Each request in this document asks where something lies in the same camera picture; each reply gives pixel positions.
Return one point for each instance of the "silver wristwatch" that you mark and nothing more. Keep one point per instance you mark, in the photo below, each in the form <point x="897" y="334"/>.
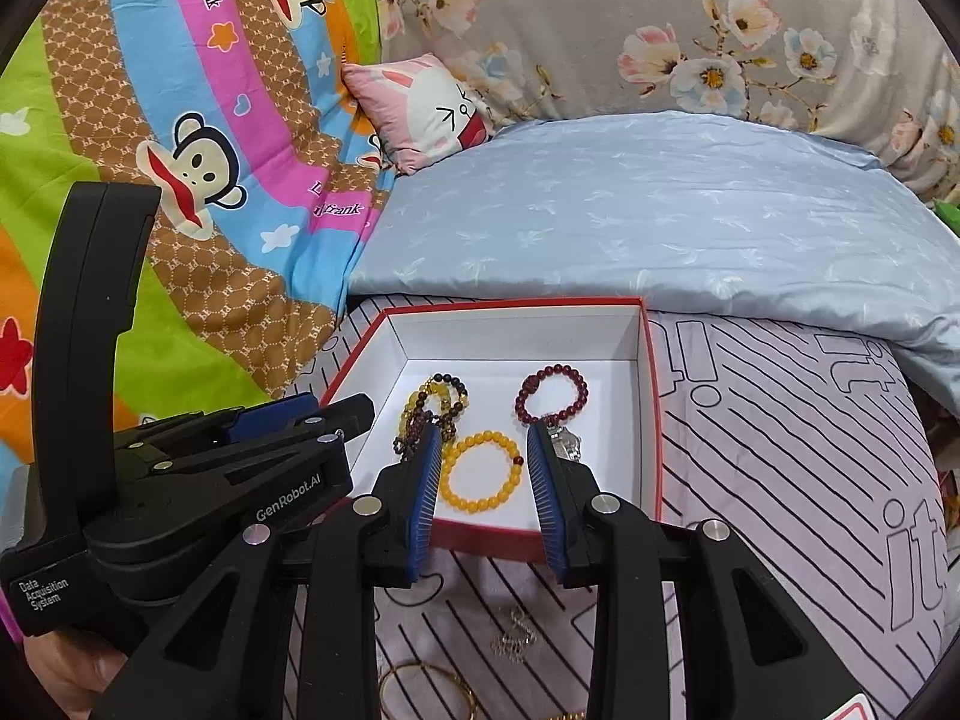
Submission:
<point x="568" y="444"/>

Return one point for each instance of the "green plastic object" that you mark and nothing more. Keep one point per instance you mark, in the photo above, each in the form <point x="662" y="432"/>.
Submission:
<point x="951" y="214"/>

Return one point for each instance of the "colourful cartoon monkey blanket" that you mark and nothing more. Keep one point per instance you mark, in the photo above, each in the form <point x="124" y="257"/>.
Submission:
<point x="225" y="52"/>

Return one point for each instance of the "gold bangle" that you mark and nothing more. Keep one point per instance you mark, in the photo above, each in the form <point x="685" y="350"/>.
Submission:
<point x="418" y="666"/>

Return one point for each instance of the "light blue quilt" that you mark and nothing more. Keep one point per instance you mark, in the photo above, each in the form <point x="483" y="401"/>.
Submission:
<point x="637" y="225"/>

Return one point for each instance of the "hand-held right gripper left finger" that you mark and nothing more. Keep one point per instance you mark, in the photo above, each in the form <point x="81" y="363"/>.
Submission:
<point x="424" y="495"/>

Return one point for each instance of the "lilac black-lined bed sheet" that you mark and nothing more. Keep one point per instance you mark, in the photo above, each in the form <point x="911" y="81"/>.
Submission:
<point x="787" y="502"/>

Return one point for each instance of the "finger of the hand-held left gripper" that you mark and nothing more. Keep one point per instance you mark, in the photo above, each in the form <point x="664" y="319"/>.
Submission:
<point x="330" y="420"/>
<point x="270" y="416"/>

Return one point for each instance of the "red cardboard box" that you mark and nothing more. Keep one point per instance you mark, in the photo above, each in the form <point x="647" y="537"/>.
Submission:
<point x="487" y="337"/>

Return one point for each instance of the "person's left hand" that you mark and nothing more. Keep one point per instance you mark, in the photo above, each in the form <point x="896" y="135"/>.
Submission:
<point x="67" y="667"/>

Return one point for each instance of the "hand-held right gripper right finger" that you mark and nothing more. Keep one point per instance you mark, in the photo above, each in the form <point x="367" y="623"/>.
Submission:
<point x="544" y="495"/>

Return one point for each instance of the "red white cardboard piece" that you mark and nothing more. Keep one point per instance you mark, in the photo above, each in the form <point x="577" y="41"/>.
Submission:
<point x="855" y="709"/>

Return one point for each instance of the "pink cartoon pillow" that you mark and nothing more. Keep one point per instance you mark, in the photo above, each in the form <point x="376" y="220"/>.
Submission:
<point x="405" y="105"/>

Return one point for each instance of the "grey floral blanket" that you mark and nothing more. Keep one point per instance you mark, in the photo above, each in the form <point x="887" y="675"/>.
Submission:
<point x="600" y="15"/>

